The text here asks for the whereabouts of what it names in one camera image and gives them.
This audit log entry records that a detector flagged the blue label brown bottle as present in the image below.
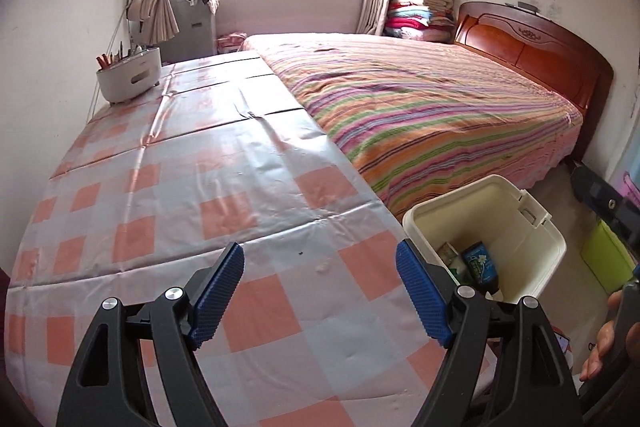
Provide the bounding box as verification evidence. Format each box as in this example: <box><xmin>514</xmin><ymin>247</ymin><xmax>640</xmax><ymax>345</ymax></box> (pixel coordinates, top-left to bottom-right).
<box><xmin>461</xmin><ymin>242</ymin><xmax>500</xmax><ymax>295</ymax></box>

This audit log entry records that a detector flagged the green plastic bag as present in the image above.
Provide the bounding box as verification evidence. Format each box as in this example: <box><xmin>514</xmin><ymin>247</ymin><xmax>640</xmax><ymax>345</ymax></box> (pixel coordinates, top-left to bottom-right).
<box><xmin>436</xmin><ymin>242</ymin><xmax>470</xmax><ymax>284</ymax></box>

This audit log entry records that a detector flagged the cream plastic trash bin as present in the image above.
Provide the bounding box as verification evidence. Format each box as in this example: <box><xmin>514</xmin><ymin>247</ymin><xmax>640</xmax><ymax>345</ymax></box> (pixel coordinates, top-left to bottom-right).
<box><xmin>402</xmin><ymin>174</ymin><xmax>566</xmax><ymax>303</ymax></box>

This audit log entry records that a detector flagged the person's right hand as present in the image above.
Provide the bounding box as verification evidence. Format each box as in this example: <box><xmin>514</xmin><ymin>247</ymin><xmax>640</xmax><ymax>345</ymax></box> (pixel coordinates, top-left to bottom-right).
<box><xmin>579</xmin><ymin>321</ymin><xmax>640</xmax><ymax>381</ymax></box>

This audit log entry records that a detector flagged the green storage box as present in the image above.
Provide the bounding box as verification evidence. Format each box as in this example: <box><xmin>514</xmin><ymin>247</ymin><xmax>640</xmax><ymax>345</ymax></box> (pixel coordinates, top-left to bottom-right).
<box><xmin>580</xmin><ymin>221</ymin><xmax>636</xmax><ymax>295</ymax></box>

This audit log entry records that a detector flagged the checkered plastic tablecloth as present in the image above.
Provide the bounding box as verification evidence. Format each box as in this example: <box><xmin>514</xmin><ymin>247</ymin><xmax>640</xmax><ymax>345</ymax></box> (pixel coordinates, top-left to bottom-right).
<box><xmin>6</xmin><ymin>56</ymin><xmax>442</xmax><ymax>426</ymax></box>

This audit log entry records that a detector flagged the wooden headboard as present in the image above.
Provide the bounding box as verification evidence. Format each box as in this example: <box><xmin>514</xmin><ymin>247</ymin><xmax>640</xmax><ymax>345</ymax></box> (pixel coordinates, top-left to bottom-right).
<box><xmin>454</xmin><ymin>1</ymin><xmax>614</xmax><ymax>161</ymax></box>

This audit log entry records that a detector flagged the striped bed sheet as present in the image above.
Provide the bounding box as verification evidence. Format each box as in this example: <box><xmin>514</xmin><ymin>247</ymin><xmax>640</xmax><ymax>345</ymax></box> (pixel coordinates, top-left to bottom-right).
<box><xmin>243</xmin><ymin>34</ymin><xmax>584</xmax><ymax>217</ymax></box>

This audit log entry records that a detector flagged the white round pen holder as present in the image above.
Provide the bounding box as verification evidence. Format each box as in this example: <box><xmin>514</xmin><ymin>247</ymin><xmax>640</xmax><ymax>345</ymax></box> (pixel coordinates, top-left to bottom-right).
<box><xmin>96</xmin><ymin>48</ymin><xmax>162</xmax><ymax>104</ymax></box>

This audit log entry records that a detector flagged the stack of folded quilts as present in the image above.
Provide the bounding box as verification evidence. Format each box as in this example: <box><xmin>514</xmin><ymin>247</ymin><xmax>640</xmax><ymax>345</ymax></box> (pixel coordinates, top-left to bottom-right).
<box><xmin>384</xmin><ymin>0</ymin><xmax>456</xmax><ymax>43</ymax></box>

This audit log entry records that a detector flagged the grey air cooler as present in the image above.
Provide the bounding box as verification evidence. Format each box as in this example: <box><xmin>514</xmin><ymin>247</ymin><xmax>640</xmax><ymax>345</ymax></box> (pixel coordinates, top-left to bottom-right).
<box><xmin>158</xmin><ymin>0</ymin><xmax>217</xmax><ymax>64</ymax></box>

